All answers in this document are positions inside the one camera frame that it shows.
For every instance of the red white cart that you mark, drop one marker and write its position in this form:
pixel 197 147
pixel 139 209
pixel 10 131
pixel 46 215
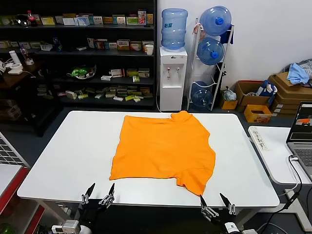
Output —
pixel 14 185

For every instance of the clear plastic bottle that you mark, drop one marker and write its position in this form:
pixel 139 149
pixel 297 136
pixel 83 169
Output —
pixel 25 54

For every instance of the grey plastic bag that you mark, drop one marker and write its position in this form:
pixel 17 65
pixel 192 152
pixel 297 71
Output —
pixel 228 94

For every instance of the orange printed cardboard box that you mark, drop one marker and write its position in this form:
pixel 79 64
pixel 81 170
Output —
pixel 257 117

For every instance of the pink hanging cloth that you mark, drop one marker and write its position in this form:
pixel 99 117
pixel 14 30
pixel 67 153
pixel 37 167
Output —
pixel 197 30

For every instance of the small blue bottle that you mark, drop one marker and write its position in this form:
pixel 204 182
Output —
pixel 57 45

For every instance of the white round base device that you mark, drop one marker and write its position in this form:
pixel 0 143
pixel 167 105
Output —
pixel 15 69

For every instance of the yellow white medicine box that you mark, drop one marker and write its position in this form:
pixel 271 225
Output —
pixel 47 20

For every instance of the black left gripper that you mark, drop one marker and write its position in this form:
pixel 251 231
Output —
pixel 90 212

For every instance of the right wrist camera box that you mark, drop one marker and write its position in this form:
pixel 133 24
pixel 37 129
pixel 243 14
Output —
pixel 231 229

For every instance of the glass bowl green snacks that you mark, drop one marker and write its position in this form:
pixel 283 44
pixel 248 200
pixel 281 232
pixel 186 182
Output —
pixel 81 72

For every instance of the colourful upright medicine box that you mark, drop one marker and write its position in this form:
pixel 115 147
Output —
pixel 142 17

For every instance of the blue white bag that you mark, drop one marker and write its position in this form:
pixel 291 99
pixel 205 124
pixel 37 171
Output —
pixel 265 87

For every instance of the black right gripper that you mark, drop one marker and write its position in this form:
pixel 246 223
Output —
pixel 223 220

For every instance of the black shelving unit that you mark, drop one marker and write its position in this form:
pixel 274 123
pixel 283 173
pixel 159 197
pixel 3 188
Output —
pixel 73 56

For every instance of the white cylindrical device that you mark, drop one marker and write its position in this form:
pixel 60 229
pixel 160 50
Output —
pixel 13 57

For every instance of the white metal jug rack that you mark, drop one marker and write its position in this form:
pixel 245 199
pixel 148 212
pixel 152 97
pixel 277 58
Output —
pixel 193 61

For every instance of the handwritten paper label strip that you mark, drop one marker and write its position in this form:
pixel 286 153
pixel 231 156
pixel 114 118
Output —
pixel 259 139

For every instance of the open brown cardboard box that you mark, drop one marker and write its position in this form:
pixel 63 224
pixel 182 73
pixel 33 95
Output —
pixel 251 101

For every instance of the grey laptop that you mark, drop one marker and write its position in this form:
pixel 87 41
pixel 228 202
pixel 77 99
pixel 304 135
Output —
pixel 302 136

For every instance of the orange white medicine box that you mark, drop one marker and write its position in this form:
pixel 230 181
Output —
pixel 135 46
pixel 101 45

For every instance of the red white medicine box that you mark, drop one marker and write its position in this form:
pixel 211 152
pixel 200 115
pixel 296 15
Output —
pixel 117 73
pixel 118 98

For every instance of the dark blue hanging cloth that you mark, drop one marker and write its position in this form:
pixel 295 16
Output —
pixel 227 36

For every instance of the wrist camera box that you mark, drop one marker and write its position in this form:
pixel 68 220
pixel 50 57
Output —
pixel 231 229
pixel 68 228

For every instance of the black tripod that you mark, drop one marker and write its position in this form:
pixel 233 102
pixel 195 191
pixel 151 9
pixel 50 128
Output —
pixel 223 72

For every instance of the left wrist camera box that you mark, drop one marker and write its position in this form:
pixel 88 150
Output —
pixel 68 228

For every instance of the white side table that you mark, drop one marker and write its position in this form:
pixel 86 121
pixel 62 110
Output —
pixel 275 151

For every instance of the white blue upright box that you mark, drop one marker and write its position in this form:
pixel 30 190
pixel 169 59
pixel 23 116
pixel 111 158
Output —
pixel 91 43

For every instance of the labelled blue water jug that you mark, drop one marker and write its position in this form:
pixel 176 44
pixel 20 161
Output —
pixel 173 29

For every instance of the green round object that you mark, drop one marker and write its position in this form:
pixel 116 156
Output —
pixel 7 229

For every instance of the brown wooden desk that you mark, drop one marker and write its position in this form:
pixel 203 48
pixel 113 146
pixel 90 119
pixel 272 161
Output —
pixel 14 78

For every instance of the blue white medicine box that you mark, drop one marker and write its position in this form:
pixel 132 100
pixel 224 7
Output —
pixel 81 20

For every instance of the cola bottle red cap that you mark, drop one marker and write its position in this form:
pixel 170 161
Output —
pixel 31 19

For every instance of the orange t-shirt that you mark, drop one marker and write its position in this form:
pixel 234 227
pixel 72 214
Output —
pixel 161 146

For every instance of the black shiny dome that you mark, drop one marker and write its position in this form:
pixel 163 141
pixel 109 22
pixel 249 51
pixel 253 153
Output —
pixel 22 20

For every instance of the small green medicine box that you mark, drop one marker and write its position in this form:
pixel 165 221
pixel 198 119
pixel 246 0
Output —
pixel 135 79

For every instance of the flat brown cardboard box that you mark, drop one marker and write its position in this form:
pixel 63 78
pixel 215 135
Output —
pixel 280 81

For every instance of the light blue cloth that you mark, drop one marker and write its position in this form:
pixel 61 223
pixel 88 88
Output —
pixel 296 74

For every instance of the small yellow cardboard box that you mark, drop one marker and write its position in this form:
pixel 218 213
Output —
pixel 229 105

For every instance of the flat white medicine box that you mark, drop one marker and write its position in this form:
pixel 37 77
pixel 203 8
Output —
pixel 106 78
pixel 81 48

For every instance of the white water dispenser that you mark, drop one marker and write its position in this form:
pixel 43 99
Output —
pixel 171 85

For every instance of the white paper cup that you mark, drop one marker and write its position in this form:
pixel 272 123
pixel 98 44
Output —
pixel 149 50

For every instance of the white black gadget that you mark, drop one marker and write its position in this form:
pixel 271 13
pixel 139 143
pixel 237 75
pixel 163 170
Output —
pixel 2 68

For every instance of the large brown cardboard box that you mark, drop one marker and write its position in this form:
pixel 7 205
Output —
pixel 290 104

